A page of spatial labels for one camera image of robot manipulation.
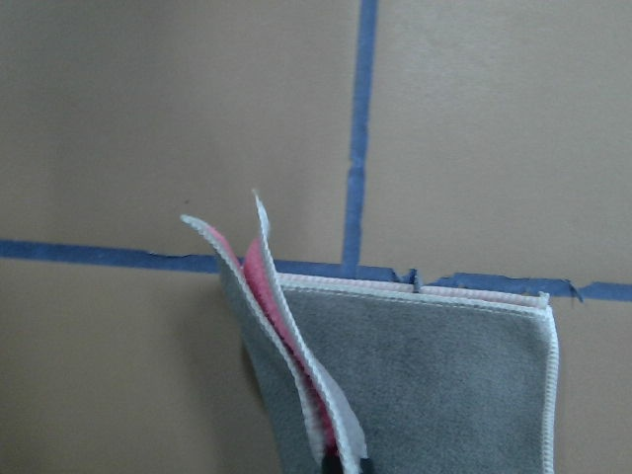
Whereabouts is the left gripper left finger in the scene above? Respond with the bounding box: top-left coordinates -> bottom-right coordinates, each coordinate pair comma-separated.
321,447 -> 340,474

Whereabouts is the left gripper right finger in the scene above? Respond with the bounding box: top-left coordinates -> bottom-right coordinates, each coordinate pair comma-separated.
358,457 -> 374,474

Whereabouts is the pink and grey towel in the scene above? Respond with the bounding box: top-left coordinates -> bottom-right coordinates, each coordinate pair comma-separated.
184,206 -> 559,473

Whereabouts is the long blue tape strip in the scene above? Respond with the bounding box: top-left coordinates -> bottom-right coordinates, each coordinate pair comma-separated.
341,0 -> 379,277

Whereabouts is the crossing blue tape strip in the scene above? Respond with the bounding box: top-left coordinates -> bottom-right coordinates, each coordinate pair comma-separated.
1,239 -> 631,302

